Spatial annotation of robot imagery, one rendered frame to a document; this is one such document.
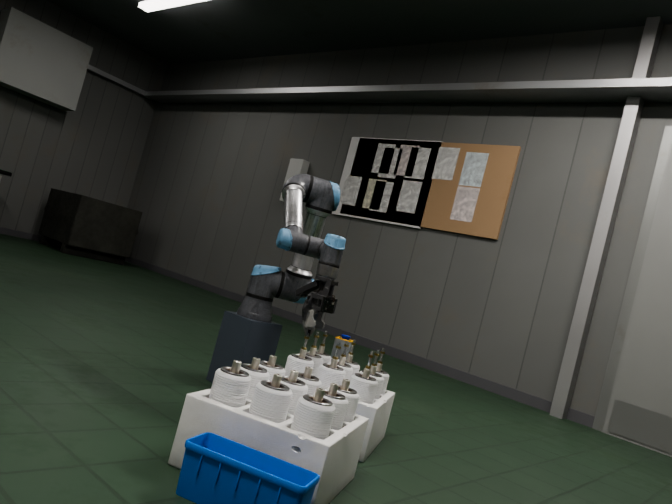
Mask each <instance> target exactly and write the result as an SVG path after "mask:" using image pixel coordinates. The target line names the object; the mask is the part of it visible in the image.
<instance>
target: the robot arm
mask: <svg viewBox="0 0 672 504"><path fill-rule="evenodd" d="M282 198H283V200H284V219H283V228H281V229H280V230H279V233H278V235H277V240H276V246H277V247H278V248H281V249H284V250H285V251H291V252H295V255H294V258H293V261H292V265H291V266H289V267H287V269H286V272H283V271H281V267H275V266H268V265H255V266H254V268H253V271H252V274H251V278H250V281H249V285H248V289H247V293H246V296H245V298H244V300H243V302H242V303H241V305H240V307H239V308H238V310H237V314H238V315H240V316H243V317H246V318H249V319H253V320H257V321H262V322H268V323H271V322H272V302H273V298H274V297H275V298H279V299H283V300H287V301H291V302H293V303H300V304H303V303H304V305H303V308H302V320H303V329H304V333H305V335H306V336H307V335H308V333H309V336H311V335H312V333H313V332H314V331H315V329H323V328H324V325H325V324H324V322H323V321H322V316H323V313H324V312H326V313H331V314H332V313H333V314H334V312H335V308H336V304H337V300H338V299H335V296H334V295H332V294H333V290H334V287H335V285H336V286H338V283H339V282H336V281H335V280H334V279H336V278H337V274H338V270H339V267H340V263H341V259H342V256H343V252H344V249H345V243H346V239H345V238H344V237H341V236H338V235H334V234H327V235H326V237H325V239H320V237H321V234H322V231H323V227H324V224H325V221H326V218H327V217H328V216H330V215H331V213H332V211H336V210H337V208H338V205H339V201H340V187H339V185H338V184H336V183H333V182H331V181H327V180H324V179H321V178H318V177H314V176H311V175H308V174H297V175H295V176H292V177H291V178H289V179H288V180H287V181H286V182H285V184H284V186H283V188H282ZM303 202H305V203H306V205H305V208H306V210H307V214H306V218H305V221H304V224H303ZM314 258H316V259H319V263H318V266H317V270H316V274H317V275H316V277H315V279H318V280H315V281H314V280H313V279H312V276H313V275H312V273H311V267H312V264H313V261H314ZM333 296H334V297H333ZM334 306H335V307H334ZM311 309H314V310H316V311H315V312H314V311H313V310H311Z"/></svg>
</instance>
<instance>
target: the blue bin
mask: <svg viewBox="0 0 672 504"><path fill-rule="evenodd" d="M185 448H186V449H185V453H184V458H183V462H182V467H181V471H180V476H179V480H178V485H177V489H176V494H177V495H178V496H181V497H183V498H185V499H188V500H190V501H192V502H194V503H197V504H310V503H311V500H312V497H313V493H314V490H315V487H316V485H317V484H318V482H319V479H320V476H319V474H317V473H315V472H312V471H310V470H307V469H305V468H302V467H299V466H297V465H294V464H292V463H289V462H286V461H284V460H281V459H279V458H276V457H274V456H271V455H268V454H266V453H263V452H261V451H258V450H255V449H253V448H250V447H248V446H245V445H243V444H240V443H237V442H235V441H232V440H230V439H227V438H224V437H222V436H219V435H217V434H214V433H210V432H205V433H202V434H200V435H197V436H194V437H192V438H189V439H187V440H186V442H185Z"/></svg>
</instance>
